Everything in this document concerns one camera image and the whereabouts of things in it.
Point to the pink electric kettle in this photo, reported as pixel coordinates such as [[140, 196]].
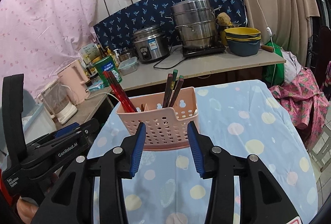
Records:
[[74, 79]]

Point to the pink pineapple garment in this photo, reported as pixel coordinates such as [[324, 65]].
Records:
[[305, 102]]

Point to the white blender base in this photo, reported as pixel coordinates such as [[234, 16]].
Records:
[[55, 99]]

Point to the steel rice cooker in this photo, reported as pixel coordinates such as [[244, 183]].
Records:
[[151, 44]]

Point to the dark maroon chopstick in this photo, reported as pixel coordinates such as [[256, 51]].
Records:
[[176, 90]]

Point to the black induction cooktop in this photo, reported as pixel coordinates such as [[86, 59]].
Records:
[[195, 50]]

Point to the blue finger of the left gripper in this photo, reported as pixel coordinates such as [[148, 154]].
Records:
[[66, 130]]

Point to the green milk powder tin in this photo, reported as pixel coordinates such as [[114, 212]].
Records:
[[107, 64]]

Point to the green chopstick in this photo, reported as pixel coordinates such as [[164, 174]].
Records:
[[175, 73]]

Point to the blue polka dot tablecloth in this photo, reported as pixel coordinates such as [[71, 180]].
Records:
[[257, 168]]

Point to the navy floral cloth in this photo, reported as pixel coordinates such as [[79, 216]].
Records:
[[116, 31]]

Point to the clear plastic food container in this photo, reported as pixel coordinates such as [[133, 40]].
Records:
[[128, 66]]

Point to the brown chopstick in holder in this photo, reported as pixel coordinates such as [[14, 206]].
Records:
[[167, 89]]

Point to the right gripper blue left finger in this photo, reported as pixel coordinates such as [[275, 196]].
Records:
[[137, 149]]

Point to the pink patterned curtain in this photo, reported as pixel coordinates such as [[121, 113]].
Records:
[[41, 37]]

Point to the left human hand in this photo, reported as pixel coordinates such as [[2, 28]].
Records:
[[27, 210]]

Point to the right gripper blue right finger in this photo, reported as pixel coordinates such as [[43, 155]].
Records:
[[196, 149]]

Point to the large steel steamer pot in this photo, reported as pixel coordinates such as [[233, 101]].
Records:
[[195, 20]]

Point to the yellow bowl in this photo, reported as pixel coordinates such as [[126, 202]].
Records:
[[242, 32]]

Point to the pink perforated utensil holder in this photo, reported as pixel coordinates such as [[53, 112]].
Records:
[[166, 128]]

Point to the dark blue bowl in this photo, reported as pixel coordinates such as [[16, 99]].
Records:
[[244, 47]]

